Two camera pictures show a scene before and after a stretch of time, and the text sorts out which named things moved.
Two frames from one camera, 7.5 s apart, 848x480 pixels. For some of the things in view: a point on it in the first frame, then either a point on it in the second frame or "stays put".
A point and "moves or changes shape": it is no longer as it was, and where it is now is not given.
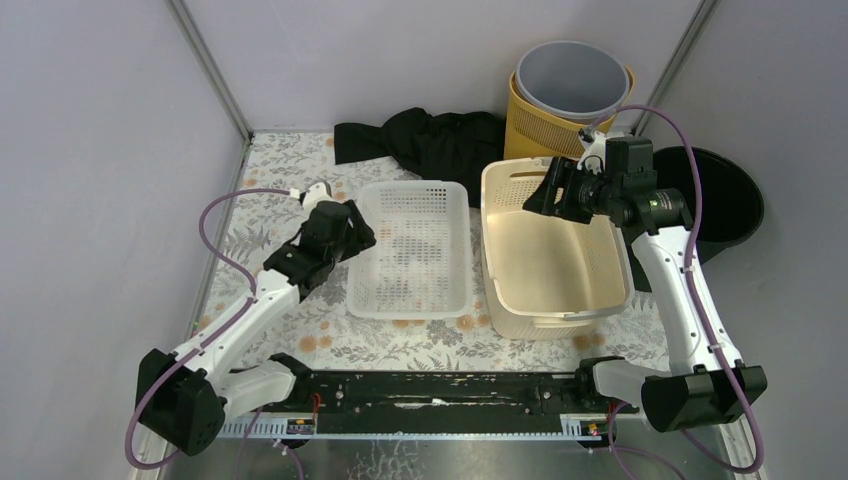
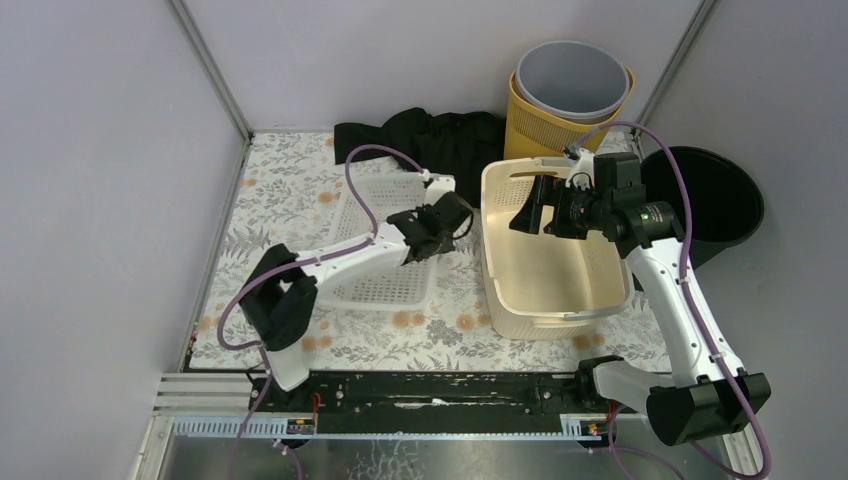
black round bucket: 731,202 stays put
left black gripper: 351,234 -> 437,221
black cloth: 441,147 stays put
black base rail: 518,402 stays put
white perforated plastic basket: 420,266 moves or changes shape
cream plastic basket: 546,277 stays put
